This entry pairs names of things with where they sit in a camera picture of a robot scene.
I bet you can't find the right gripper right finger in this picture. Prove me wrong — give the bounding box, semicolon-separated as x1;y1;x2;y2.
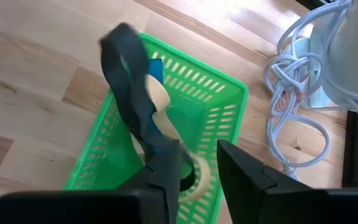
216;139;358;224

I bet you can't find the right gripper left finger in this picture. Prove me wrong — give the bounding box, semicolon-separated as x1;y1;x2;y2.
0;139;183;224

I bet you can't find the white desk lamp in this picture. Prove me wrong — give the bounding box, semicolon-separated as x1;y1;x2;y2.
280;0;358;113

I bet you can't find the green plastic basket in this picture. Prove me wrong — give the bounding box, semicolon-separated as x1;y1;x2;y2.
63;32;250;224

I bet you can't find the white lamp cable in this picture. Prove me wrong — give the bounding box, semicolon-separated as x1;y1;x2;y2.
264;0;358;183

